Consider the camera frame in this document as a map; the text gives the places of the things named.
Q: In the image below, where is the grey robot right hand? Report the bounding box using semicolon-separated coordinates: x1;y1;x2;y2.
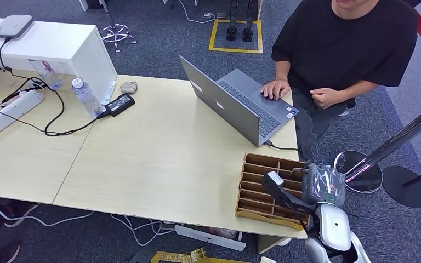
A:
300;163;346;208

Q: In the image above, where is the yellow patterned card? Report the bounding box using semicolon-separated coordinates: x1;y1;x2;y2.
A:
288;167;310;182

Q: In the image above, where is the person's left hand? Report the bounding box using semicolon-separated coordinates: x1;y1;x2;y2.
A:
309;88;342;110

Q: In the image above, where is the person's hand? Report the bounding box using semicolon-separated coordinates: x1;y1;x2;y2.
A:
260;79;292;100
309;88;342;110

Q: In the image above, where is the person's right hand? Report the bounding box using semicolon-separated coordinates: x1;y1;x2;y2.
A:
260;79;292;100

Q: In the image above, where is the person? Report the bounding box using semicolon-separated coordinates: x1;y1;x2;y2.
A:
260;0;419;161

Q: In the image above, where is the cardboard slotted organizer box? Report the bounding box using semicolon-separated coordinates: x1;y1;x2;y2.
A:
235;152;311;232

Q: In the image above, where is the grey laptop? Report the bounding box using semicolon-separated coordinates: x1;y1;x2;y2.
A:
179;55;300;148

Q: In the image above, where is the yellow patterned board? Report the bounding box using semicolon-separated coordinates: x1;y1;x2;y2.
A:
151;247;251;263

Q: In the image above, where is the black robot leg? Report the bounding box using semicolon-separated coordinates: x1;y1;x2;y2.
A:
226;0;240;42
242;0;257;43

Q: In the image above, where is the small beige earbuds case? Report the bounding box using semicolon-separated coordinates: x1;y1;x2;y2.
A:
120;81;139;94

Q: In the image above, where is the black power adapter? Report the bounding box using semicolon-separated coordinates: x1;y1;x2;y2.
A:
105;93;136;118

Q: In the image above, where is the clear water bottle white cap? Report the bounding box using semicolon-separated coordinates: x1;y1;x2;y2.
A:
71;78;104;119

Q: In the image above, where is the chrome chair base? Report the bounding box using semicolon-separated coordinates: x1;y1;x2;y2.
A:
99;23;138;53

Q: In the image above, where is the white cabinet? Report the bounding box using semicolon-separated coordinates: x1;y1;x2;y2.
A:
0;16;118;104

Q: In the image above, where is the white power strip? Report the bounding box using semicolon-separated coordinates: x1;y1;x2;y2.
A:
0;90;44;139

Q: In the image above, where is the grey flat device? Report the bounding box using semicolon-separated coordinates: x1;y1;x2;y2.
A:
0;14;35;40

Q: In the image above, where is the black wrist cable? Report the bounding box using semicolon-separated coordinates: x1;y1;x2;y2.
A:
279;188;318;235

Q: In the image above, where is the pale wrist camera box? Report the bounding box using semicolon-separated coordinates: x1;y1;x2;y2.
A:
260;170;285;195

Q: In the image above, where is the black laptop charging cable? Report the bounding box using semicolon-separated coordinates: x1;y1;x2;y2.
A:
265;139;300;152

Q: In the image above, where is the black stanchion post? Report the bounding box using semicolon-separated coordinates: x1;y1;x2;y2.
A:
382;165;421;209

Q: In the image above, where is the chrome stanchion post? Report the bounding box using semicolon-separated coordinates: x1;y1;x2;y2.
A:
334;98;421;195

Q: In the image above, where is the white cable under table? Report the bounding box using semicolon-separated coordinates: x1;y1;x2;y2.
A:
110;213;177;248
0;203;95;263

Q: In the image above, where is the white floor cable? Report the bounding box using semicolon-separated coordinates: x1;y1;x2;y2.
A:
178;0;217;25

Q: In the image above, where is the black adapter cable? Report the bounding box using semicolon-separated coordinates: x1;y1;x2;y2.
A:
0;37;110;137

